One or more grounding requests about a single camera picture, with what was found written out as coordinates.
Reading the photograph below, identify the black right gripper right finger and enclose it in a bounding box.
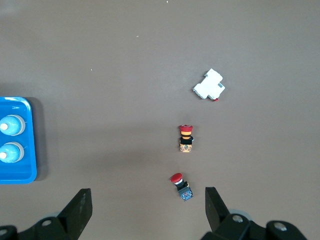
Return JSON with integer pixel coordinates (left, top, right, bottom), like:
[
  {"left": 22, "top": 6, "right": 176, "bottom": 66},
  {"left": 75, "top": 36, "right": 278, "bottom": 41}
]
[{"left": 199, "top": 186, "right": 307, "bottom": 240}]

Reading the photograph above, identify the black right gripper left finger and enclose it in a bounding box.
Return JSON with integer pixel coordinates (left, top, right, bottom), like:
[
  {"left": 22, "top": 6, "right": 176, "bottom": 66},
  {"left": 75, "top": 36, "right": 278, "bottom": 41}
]
[{"left": 0, "top": 188, "right": 94, "bottom": 240}]

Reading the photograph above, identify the blue service bell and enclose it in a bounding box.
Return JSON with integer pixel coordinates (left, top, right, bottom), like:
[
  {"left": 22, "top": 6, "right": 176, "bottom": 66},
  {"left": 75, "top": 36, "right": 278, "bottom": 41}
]
[
  {"left": 0, "top": 141, "right": 25, "bottom": 164},
  {"left": 0, "top": 114, "right": 27, "bottom": 137}
]

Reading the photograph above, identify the blue plastic tray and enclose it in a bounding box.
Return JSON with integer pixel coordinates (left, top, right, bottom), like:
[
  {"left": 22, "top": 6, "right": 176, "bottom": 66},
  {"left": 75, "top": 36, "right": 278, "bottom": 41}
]
[{"left": 0, "top": 96, "right": 38, "bottom": 185}]

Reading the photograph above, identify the red yellow emergency stop button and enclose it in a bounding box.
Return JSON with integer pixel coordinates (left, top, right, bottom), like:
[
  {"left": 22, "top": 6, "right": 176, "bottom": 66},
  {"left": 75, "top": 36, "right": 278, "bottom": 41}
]
[{"left": 178, "top": 123, "right": 195, "bottom": 154}]

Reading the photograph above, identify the white circuit breaker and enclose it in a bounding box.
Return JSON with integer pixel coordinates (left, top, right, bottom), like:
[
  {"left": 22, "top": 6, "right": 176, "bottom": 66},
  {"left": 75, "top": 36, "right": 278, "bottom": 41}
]
[{"left": 191, "top": 68, "right": 226, "bottom": 102}]

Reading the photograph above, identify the red push button switch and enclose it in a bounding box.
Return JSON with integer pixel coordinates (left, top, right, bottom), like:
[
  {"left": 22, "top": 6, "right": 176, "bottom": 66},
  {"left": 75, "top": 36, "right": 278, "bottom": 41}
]
[{"left": 169, "top": 172, "right": 194, "bottom": 202}]

